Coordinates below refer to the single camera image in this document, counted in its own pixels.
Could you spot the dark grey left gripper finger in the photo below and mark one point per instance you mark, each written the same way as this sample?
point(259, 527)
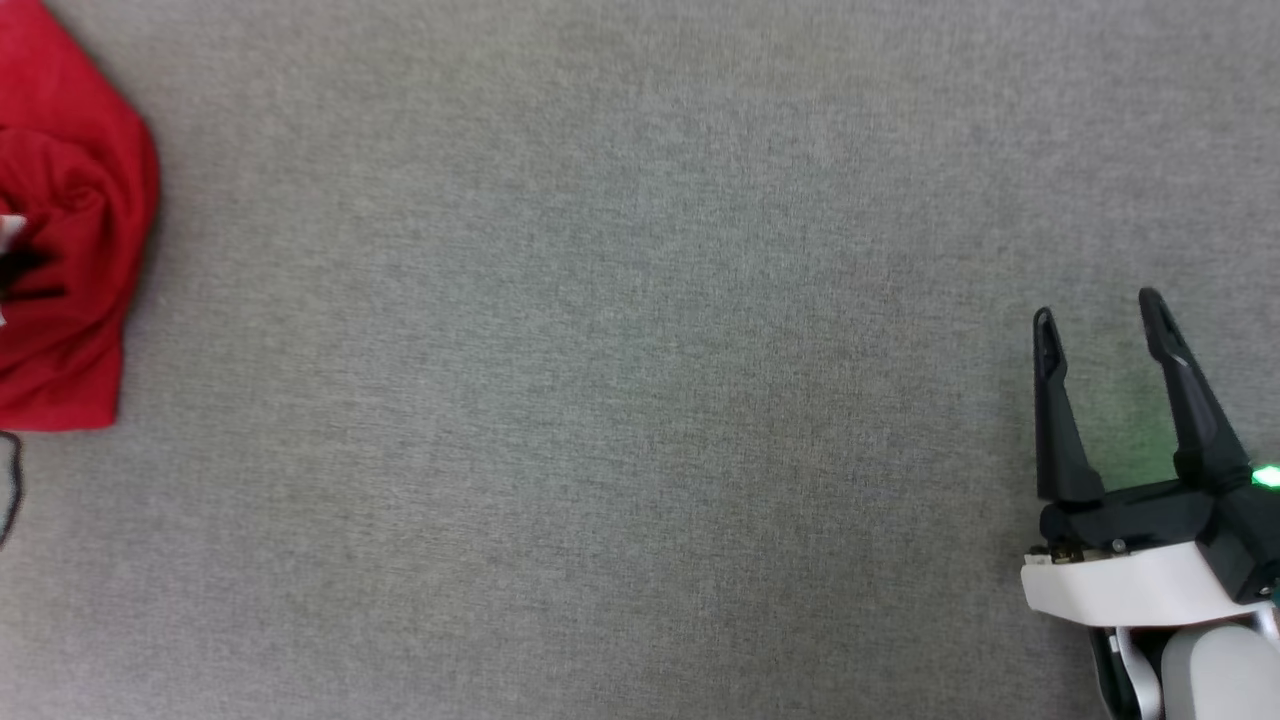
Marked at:
point(30, 295)
point(20, 265)

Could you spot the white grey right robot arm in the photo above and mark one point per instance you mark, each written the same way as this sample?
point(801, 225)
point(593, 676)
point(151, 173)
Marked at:
point(1210, 680)

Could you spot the grey fabric sofa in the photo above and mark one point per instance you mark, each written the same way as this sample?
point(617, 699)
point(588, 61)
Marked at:
point(620, 380)

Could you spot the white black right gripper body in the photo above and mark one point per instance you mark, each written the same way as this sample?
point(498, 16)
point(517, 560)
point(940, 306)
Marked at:
point(1130, 585)

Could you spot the red garment with white sleeves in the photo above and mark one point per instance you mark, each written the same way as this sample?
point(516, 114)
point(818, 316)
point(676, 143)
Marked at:
point(70, 170)

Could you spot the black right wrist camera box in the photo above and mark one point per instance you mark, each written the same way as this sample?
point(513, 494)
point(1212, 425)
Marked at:
point(1255, 540)

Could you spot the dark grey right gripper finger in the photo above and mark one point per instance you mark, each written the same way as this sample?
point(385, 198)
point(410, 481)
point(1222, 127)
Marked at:
point(1058, 440)
point(1200, 420)

